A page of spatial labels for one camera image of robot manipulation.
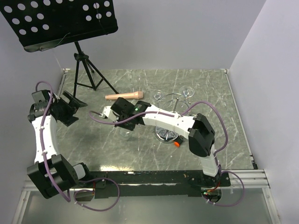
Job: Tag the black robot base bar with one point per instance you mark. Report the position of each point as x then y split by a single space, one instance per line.
151 183

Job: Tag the chrome wine glass rack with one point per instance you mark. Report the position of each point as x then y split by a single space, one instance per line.
173 102

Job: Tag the clear wine glass far right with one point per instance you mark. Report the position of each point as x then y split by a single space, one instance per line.
187 91

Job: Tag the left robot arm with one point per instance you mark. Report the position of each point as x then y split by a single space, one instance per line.
51 169

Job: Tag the black microphone orange end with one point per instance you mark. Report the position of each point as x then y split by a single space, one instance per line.
178 142

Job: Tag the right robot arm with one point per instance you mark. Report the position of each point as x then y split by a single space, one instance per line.
197 130

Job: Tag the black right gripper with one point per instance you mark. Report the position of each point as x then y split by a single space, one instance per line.
131 127

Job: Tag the aluminium frame rail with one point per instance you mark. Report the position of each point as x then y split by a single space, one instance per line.
247 201

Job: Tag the black music stand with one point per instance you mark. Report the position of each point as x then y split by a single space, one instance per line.
46 24

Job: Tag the clear wine glass far left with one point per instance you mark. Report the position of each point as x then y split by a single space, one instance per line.
157 94

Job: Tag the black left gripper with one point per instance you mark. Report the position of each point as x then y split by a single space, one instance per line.
72 107

